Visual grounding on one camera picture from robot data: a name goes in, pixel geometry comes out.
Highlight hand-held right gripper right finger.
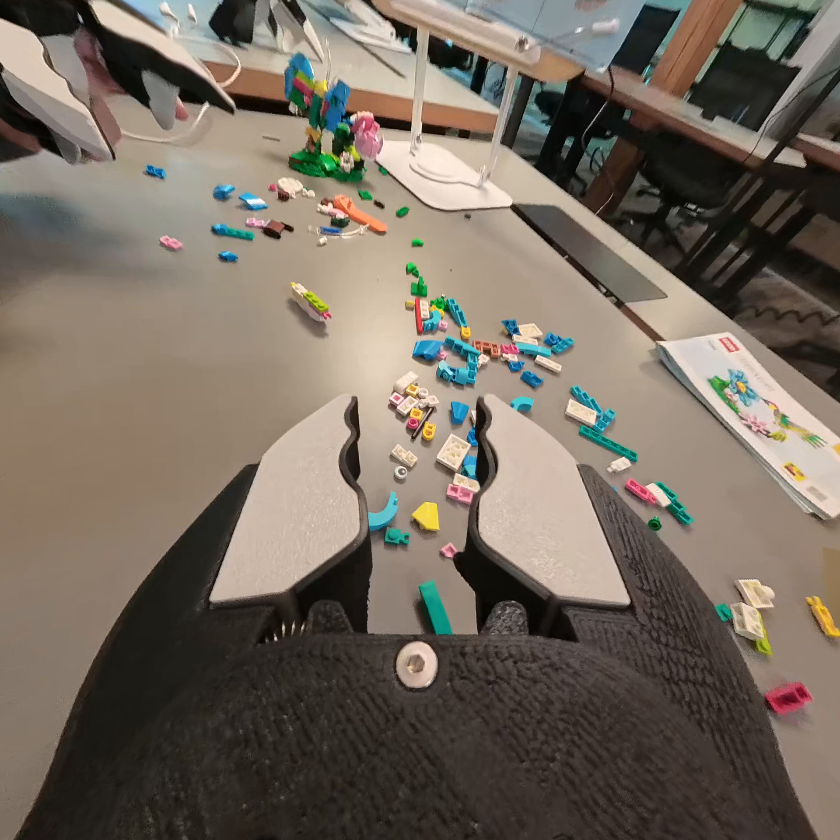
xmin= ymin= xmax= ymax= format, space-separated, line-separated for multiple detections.
xmin=455 ymin=394 xmax=632 ymax=621

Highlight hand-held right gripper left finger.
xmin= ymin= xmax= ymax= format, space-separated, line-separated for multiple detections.
xmin=209 ymin=394 xmax=374 ymax=618

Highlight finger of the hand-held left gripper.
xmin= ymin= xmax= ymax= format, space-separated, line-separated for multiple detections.
xmin=0 ymin=18 xmax=118 ymax=164
xmin=88 ymin=0 xmax=237 ymax=132

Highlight lego pieces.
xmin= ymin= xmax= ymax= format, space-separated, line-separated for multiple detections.
xmin=143 ymin=163 xmax=840 ymax=718

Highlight small lime white lego subassembly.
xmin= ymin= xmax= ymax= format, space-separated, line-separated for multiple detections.
xmin=290 ymin=282 xmax=333 ymax=324

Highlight colourful lego flower model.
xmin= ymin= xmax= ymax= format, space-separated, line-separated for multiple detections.
xmin=283 ymin=52 xmax=385 ymax=183

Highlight lego instruction booklet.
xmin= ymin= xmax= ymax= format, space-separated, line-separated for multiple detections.
xmin=656 ymin=333 xmax=840 ymax=521

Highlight grey top adjacent desk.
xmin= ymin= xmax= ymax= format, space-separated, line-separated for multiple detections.
xmin=197 ymin=0 xmax=503 ymax=135

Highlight white base acrylic stand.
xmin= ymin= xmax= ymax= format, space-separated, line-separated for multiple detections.
xmin=371 ymin=0 xmax=647 ymax=212

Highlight wooden top desk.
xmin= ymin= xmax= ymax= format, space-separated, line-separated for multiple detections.
xmin=577 ymin=62 xmax=840 ymax=175

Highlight dark computer monitor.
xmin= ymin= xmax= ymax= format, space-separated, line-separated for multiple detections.
xmin=692 ymin=42 xmax=803 ymax=129

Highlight wooden pillar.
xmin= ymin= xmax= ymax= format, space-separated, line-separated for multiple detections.
xmin=646 ymin=0 xmax=746 ymax=96

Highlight white cable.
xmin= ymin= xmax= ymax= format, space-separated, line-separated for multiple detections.
xmin=121 ymin=41 xmax=242 ymax=147

